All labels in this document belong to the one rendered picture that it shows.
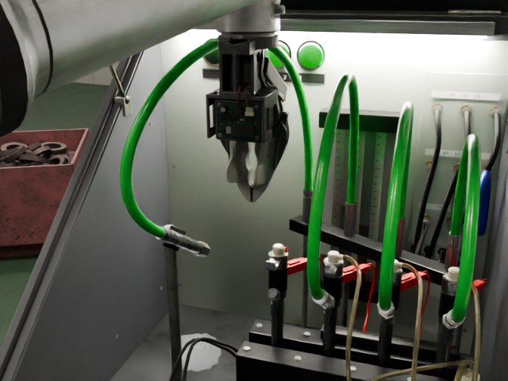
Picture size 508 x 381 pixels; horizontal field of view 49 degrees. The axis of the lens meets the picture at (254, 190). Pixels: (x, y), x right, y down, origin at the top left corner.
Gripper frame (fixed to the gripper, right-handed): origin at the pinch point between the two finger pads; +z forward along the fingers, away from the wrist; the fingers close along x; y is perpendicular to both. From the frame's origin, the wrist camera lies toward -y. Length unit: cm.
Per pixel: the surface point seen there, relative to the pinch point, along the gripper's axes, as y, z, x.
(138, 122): 8.2, -10.2, -11.8
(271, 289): -1.2, 15.1, 2.2
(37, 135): -247, 70, -234
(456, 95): -31.7, -8.4, 25.2
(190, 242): 2.0, 7.9, -8.6
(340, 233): -20.3, 13.9, 8.9
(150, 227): 7.8, 3.5, -11.3
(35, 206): -176, 90, -184
